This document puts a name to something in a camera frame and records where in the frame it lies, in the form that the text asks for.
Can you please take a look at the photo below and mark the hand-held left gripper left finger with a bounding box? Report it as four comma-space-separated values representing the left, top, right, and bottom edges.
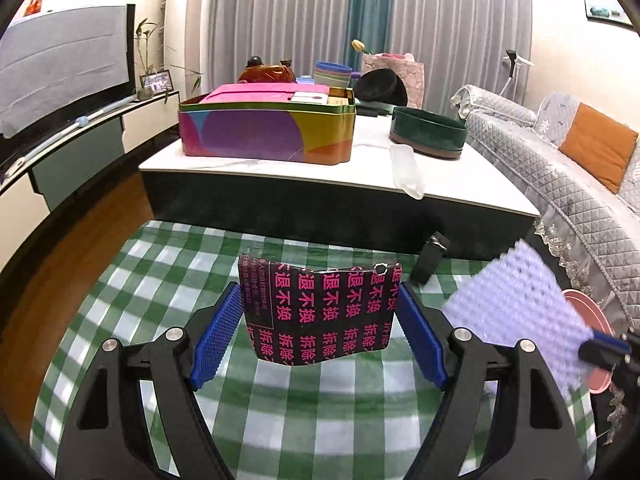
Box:
54, 280, 245, 480

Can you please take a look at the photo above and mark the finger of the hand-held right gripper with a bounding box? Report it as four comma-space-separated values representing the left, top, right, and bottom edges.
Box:
578, 331, 628, 363

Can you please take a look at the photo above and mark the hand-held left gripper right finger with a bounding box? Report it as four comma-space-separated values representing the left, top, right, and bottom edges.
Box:
397, 280, 586, 480

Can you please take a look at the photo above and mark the pink plastic basin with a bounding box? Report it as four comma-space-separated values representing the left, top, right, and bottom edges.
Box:
562, 287, 615, 395

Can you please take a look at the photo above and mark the purple foam net sheet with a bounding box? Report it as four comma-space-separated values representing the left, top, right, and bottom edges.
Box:
442, 239, 608, 401

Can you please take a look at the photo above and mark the black packet with pink print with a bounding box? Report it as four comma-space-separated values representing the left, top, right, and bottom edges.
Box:
237, 253, 403, 367

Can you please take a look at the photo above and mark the small black box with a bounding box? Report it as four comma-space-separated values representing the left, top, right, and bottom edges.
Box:
410, 231, 451, 283

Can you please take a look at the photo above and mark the green white checked cloth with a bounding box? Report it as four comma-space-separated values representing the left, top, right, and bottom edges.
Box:
27, 220, 598, 480

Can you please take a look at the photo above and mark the white top coffee table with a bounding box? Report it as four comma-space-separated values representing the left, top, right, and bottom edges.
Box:
138, 110, 541, 261

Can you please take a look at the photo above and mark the clear plastic bottle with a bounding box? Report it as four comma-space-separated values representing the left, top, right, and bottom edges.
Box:
389, 144, 426, 200

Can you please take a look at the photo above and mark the grey quilted sofa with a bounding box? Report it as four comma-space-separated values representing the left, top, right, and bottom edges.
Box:
450, 84, 640, 441

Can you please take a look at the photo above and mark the orange cushion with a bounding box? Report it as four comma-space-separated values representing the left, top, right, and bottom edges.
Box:
557, 102, 640, 195

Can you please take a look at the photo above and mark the round dark green tin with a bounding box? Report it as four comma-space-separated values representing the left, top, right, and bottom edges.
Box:
389, 106, 468, 160

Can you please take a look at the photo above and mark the colourful tin box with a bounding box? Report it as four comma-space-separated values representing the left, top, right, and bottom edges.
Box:
177, 84, 357, 166

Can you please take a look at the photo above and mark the tv cabinet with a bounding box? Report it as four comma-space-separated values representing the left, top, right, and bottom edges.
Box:
0, 90, 181, 281

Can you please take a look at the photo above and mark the pink flat box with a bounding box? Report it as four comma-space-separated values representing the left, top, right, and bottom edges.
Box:
199, 84, 331, 106

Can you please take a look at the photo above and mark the black bowl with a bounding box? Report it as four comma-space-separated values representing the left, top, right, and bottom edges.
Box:
353, 69, 408, 107

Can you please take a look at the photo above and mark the white rod with blue tip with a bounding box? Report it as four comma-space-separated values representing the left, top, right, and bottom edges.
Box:
5, 92, 138, 171

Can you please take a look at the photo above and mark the pink gift bag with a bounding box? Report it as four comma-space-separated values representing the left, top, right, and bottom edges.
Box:
361, 52, 426, 111

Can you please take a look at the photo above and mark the brown teapot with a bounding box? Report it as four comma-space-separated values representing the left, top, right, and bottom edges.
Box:
236, 56, 297, 84

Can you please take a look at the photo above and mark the stack of pastel bowls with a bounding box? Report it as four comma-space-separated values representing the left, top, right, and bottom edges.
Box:
314, 61, 354, 89

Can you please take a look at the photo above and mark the white standing device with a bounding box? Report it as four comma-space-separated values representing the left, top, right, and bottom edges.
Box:
497, 49, 535, 98

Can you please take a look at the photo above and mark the white standing air conditioner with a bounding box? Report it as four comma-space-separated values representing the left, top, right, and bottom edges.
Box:
186, 0, 211, 98

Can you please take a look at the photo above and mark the bamboo plant in vase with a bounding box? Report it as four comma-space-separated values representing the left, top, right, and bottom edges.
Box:
132, 19, 203, 103

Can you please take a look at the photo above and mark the covered television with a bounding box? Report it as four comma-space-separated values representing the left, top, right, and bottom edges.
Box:
0, 4, 137, 141

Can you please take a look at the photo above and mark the grey sheer curtain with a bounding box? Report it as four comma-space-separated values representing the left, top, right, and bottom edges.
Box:
205, 0, 533, 111

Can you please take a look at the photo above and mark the teal curtain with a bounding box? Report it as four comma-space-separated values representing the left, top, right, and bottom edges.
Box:
345, 0, 396, 68

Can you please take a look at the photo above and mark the small photo frame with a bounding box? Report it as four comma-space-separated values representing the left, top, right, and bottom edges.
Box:
139, 71, 174, 95

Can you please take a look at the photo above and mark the framed wall picture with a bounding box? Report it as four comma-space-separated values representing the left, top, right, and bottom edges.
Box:
581, 0, 636, 28

